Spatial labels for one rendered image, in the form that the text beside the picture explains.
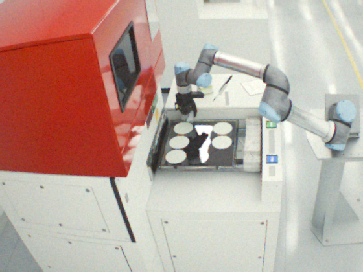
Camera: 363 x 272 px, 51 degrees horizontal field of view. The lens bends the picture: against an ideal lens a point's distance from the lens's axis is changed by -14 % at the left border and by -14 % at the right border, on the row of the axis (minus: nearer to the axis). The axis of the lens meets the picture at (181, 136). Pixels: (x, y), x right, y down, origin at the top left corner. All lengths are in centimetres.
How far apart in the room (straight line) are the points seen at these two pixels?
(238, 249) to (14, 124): 126
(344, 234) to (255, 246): 95
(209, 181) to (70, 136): 83
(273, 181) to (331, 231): 114
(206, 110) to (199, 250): 76
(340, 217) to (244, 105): 114
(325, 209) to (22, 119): 195
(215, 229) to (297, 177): 135
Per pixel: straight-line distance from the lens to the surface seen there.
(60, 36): 131
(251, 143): 218
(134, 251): 195
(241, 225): 200
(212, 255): 223
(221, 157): 208
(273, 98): 189
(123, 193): 169
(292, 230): 291
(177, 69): 209
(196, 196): 202
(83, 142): 152
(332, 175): 251
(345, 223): 297
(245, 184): 205
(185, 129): 228
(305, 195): 313
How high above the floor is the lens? 228
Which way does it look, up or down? 38 degrees down
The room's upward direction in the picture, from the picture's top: 9 degrees counter-clockwise
